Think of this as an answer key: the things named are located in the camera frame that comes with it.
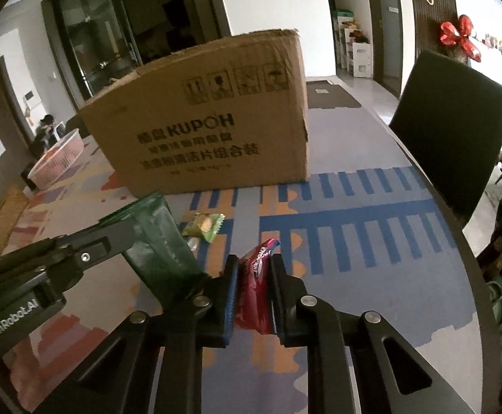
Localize white shelf unit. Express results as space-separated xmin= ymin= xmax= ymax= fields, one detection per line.
xmin=332 ymin=10 xmax=373 ymax=79

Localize dark green snack packet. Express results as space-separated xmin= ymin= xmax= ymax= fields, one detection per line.
xmin=98 ymin=193 xmax=209 ymax=311

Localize pink plastic basket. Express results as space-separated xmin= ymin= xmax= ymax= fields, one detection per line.
xmin=28 ymin=129 xmax=84 ymax=191

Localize woven brown mat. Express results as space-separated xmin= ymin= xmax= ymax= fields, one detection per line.
xmin=0 ymin=185 xmax=30 ymax=255

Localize black chair right side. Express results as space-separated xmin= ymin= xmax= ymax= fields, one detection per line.
xmin=389 ymin=50 xmax=502 ymax=226

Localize small light green snack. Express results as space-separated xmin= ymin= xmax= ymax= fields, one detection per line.
xmin=181 ymin=213 xmax=225 ymax=243

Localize colourful patterned tablecloth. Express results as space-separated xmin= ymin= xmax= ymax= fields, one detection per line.
xmin=5 ymin=106 xmax=484 ymax=413

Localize brown cardboard box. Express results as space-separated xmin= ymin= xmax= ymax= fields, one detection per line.
xmin=80 ymin=29 xmax=309 ymax=197

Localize red hawthorn snack packet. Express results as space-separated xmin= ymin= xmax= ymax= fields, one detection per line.
xmin=235 ymin=237 xmax=280 ymax=335

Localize red bow decoration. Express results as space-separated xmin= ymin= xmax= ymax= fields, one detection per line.
xmin=439 ymin=14 xmax=481 ymax=63

